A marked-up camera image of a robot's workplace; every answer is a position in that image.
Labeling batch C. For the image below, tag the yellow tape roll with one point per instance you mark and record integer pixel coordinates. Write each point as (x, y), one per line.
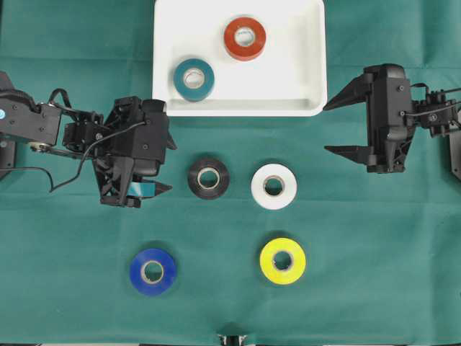
(282, 261)

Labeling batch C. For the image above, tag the teal tape roll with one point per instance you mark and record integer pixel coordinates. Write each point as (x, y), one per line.
(194, 79)

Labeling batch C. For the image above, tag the white tape roll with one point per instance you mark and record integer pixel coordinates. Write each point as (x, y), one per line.
(273, 186)

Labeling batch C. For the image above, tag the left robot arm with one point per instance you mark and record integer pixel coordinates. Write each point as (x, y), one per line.
(54, 127)

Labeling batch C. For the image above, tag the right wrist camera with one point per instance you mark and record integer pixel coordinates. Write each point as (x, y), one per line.
(389, 98)

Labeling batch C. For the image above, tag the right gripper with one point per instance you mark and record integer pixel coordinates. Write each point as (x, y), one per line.
(435, 113)

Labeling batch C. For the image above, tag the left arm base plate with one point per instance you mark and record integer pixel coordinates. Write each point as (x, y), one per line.
(7, 156)

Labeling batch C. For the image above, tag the white plastic case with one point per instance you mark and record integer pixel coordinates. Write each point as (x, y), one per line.
(289, 78)

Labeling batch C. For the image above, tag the red tape roll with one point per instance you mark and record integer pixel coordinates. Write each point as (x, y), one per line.
(244, 38)

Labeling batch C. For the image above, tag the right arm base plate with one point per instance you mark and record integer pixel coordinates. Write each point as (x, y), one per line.
(455, 153)

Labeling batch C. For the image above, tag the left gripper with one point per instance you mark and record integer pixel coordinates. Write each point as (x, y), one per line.
(118, 184)

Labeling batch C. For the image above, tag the blue tape roll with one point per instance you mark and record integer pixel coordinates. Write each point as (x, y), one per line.
(152, 272)

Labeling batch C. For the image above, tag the black tape roll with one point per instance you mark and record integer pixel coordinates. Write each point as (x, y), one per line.
(208, 178)

